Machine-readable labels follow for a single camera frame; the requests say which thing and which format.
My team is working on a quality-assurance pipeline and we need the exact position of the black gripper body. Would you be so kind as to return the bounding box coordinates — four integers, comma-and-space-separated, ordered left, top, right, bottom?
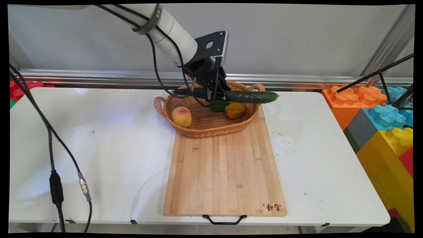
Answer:
183, 57, 229, 92

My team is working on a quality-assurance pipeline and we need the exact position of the long dark green cucumber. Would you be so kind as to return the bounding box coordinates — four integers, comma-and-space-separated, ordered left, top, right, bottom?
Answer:
174, 88, 280, 104

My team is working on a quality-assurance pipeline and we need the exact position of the small green vegetable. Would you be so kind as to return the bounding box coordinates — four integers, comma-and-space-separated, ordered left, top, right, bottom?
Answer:
210, 101, 231, 112

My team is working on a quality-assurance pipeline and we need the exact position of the orange yellow fruit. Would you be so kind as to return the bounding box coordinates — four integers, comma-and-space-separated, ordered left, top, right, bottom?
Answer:
225, 102, 248, 120

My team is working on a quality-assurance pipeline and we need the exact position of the woven wicker basket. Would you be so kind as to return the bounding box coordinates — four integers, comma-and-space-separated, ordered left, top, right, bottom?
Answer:
154, 80, 266, 138

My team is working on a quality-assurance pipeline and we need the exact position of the pink yellow peach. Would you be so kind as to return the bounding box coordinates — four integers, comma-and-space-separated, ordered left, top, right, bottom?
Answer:
172, 106, 192, 128

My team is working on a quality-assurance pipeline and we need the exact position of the wooden cutting board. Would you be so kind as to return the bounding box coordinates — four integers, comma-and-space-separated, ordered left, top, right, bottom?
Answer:
163, 105, 287, 218

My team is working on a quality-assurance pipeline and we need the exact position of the orange foam block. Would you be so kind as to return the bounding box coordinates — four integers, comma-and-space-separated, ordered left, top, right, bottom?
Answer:
322, 85, 387, 131

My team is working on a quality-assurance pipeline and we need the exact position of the grey foam block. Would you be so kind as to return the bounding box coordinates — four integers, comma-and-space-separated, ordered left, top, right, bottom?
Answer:
344, 109, 379, 153

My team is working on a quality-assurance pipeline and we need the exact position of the black tripod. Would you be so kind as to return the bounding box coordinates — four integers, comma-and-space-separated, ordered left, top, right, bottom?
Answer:
336, 53, 414, 111

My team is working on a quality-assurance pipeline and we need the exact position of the blue foam block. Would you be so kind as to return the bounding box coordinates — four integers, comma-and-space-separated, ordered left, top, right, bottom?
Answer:
363, 86, 414, 131

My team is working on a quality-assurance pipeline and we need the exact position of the red foam block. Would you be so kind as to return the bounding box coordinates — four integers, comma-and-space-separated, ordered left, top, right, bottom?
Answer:
10, 80, 55, 101
399, 147, 414, 178

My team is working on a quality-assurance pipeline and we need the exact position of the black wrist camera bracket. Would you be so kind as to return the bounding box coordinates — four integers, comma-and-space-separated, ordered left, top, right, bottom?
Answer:
194, 30, 229, 65

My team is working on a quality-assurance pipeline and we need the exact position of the grey velcro strap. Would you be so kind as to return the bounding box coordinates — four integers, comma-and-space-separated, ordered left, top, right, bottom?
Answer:
132, 4, 163, 36

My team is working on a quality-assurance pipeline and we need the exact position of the aluminium rail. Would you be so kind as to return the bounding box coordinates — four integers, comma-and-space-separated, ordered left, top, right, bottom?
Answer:
13, 68, 413, 89

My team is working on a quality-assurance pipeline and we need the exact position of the black cutting board handle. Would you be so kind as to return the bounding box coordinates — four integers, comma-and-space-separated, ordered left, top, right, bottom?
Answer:
202, 215, 248, 225

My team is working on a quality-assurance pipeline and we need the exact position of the black cable with metal connector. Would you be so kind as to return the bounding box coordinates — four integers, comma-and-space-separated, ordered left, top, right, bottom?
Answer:
9, 5, 212, 233

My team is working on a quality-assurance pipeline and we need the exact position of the aluminium post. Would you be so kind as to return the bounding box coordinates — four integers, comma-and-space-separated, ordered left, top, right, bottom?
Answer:
360, 5, 415, 87

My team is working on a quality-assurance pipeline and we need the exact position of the black cable with ferrite block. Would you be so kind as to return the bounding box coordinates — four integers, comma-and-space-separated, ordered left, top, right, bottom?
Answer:
9, 64, 66, 233

